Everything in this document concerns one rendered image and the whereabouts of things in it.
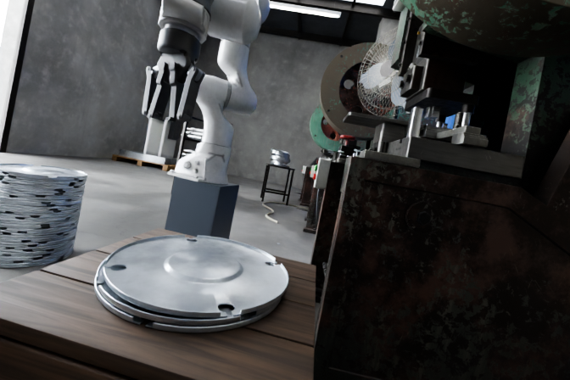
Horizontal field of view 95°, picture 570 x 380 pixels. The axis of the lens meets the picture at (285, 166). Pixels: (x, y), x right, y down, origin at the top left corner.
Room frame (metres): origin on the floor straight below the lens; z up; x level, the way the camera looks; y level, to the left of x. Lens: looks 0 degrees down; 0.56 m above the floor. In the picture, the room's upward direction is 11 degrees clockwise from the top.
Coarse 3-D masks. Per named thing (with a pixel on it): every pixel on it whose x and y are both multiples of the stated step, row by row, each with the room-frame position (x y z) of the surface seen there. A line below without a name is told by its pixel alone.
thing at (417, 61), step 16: (416, 48) 0.97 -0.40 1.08; (416, 64) 0.94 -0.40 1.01; (432, 64) 0.84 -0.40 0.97; (448, 64) 0.84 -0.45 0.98; (464, 64) 0.84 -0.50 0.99; (416, 80) 0.87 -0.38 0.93; (432, 80) 0.84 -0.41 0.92; (448, 80) 0.84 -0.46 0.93; (464, 80) 0.84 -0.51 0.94; (400, 96) 0.96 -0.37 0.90
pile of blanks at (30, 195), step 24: (0, 192) 0.95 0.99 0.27; (24, 192) 0.96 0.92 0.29; (48, 192) 1.00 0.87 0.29; (72, 192) 1.08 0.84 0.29; (0, 216) 0.95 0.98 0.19; (24, 216) 0.97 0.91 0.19; (48, 216) 1.01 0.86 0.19; (72, 216) 1.10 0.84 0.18; (0, 240) 0.95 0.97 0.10; (24, 240) 0.99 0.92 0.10; (48, 240) 1.03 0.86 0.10; (72, 240) 1.13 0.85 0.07; (0, 264) 0.95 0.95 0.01; (24, 264) 0.98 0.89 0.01
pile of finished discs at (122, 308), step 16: (192, 240) 0.57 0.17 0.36; (96, 288) 0.34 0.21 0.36; (112, 304) 0.33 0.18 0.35; (128, 304) 0.32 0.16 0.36; (272, 304) 0.37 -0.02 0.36; (128, 320) 0.30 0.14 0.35; (160, 320) 0.30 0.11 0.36; (176, 320) 0.30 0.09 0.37; (192, 320) 0.30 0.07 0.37; (208, 320) 0.31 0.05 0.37; (224, 320) 0.32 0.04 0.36; (240, 320) 0.33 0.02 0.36; (256, 320) 0.35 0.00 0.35
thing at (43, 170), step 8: (8, 168) 1.02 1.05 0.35; (16, 168) 1.04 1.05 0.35; (24, 168) 1.05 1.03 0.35; (32, 168) 1.08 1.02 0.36; (40, 168) 1.11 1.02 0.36; (48, 168) 1.18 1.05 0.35; (56, 168) 1.22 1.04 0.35; (64, 168) 1.23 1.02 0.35; (40, 176) 0.98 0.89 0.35; (48, 176) 1.00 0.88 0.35; (56, 176) 1.03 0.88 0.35; (64, 176) 1.04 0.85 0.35; (72, 176) 1.06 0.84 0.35; (80, 176) 1.10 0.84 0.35
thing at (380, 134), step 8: (352, 112) 0.86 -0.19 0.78; (344, 120) 0.97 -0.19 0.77; (352, 120) 0.94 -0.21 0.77; (360, 120) 0.92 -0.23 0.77; (368, 120) 0.90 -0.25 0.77; (376, 120) 0.88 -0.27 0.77; (384, 120) 0.86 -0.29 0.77; (392, 120) 0.85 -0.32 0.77; (400, 120) 0.85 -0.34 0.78; (376, 128) 0.96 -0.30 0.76; (384, 128) 0.88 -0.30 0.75; (392, 128) 0.87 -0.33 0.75; (400, 128) 0.87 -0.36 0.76; (376, 136) 0.94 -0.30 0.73; (384, 136) 0.88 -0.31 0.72; (392, 136) 0.87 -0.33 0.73; (400, 136) 0.87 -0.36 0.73; (376, 144) 0.91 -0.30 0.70; (384, 144) 0.88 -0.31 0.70; (384, 152) 0.88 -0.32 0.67
